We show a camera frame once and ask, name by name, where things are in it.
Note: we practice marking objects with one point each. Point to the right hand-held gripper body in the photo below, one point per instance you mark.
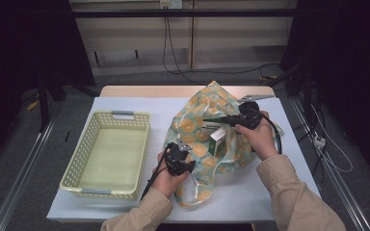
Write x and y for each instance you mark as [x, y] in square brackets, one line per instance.
[250, 115]

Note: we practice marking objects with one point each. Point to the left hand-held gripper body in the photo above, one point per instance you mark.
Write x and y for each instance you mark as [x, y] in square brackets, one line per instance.
[177, 159]

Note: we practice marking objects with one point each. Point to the orange print cloth bag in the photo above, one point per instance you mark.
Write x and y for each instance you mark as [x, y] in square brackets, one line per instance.
[202, 150]

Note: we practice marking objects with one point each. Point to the pale yellow plastic basket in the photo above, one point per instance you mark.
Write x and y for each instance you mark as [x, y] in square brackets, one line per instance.
[115, 157]

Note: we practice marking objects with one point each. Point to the person's left hand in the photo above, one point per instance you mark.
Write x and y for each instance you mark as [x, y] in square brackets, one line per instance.
[168, 183]

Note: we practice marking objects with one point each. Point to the person's right hand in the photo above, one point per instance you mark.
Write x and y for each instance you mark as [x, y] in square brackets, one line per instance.
[261, 141]

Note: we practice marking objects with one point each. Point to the white power strip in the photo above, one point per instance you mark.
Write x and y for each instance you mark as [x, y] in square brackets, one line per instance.
[320, 141]

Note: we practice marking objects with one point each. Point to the dark curtain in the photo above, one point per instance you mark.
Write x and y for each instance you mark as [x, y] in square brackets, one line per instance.
[19, 48]
[350, 48]

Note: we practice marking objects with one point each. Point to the black metal stand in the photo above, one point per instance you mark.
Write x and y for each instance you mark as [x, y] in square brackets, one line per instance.
[44, 102]

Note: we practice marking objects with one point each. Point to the metal floor rail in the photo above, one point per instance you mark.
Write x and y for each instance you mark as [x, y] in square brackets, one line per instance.
[343, 189]
[22, 173]

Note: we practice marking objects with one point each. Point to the white wall socket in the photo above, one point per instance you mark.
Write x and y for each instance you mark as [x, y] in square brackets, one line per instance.
[171, 3]

